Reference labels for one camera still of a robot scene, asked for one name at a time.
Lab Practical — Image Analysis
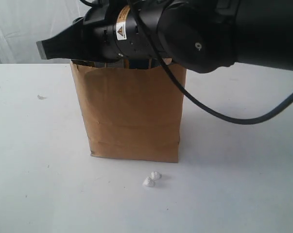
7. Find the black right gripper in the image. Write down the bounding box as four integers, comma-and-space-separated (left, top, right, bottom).
36, 0, 166, 63

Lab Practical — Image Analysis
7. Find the brown paper bag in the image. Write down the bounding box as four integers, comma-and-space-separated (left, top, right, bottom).
70, 63, 183, 163

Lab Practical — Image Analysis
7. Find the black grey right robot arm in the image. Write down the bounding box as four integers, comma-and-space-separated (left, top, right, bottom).
37, 0, 293, 73

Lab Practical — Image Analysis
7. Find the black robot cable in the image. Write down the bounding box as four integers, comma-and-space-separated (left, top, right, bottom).
80, 0, 293, 125

